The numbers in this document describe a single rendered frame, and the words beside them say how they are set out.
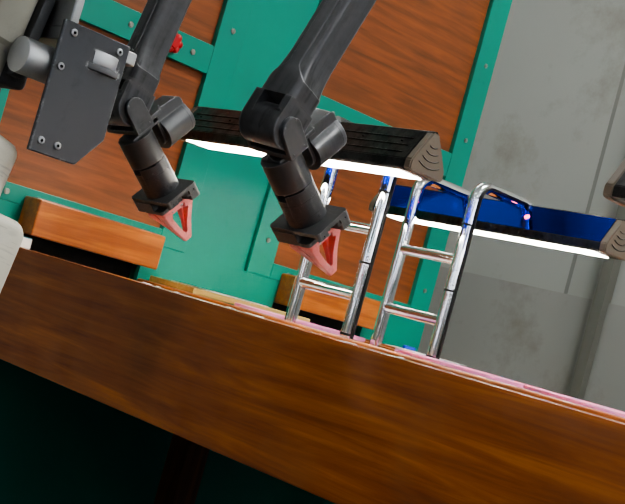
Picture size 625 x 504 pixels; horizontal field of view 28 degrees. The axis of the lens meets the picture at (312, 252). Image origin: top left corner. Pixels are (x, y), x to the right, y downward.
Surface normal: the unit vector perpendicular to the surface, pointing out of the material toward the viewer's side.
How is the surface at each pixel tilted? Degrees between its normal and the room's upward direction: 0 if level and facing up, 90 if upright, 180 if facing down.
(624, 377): 90
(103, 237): 90
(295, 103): 95
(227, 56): 90
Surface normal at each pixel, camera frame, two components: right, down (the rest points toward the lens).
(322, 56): 0.71, 0.22
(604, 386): -0.65, -0.22
